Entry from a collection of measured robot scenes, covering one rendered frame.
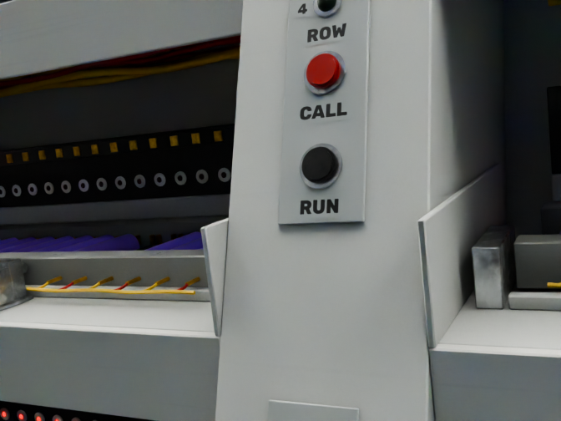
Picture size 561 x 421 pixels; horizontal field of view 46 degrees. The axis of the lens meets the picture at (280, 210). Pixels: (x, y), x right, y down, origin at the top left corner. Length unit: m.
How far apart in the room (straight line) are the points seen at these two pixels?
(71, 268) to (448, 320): 0.24
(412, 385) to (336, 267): 0.06
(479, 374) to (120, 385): 0.18
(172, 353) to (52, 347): 0.08
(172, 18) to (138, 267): 0.14
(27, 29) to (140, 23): 0.09
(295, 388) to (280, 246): 0.06
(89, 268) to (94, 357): 0.08
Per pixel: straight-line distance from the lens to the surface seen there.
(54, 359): 0.37
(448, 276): 0.29
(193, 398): 0.33
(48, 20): 0.44
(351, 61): 0.30
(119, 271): 0.40
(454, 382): 0.27
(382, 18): 0.31
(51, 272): 0.44
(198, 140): 0.52
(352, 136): 0.29
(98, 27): 0.41
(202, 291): 0.36
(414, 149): 0.28
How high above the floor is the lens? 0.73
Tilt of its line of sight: 11 degrees up
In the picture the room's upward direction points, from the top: 3 degrees clockwise
